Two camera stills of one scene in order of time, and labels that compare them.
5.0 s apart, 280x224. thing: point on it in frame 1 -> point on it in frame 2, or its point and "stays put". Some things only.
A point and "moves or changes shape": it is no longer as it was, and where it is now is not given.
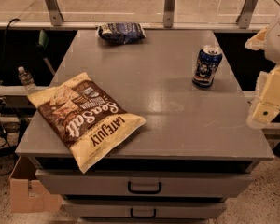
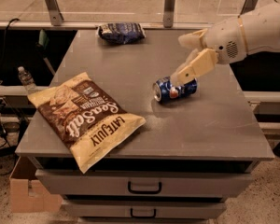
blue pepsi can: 208,62 moves or changes shape
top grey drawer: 115,183 stays put
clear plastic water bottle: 27,80 stays put
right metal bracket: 245,16 stays put
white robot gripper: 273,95 -> 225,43
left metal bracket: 55,14 stays put
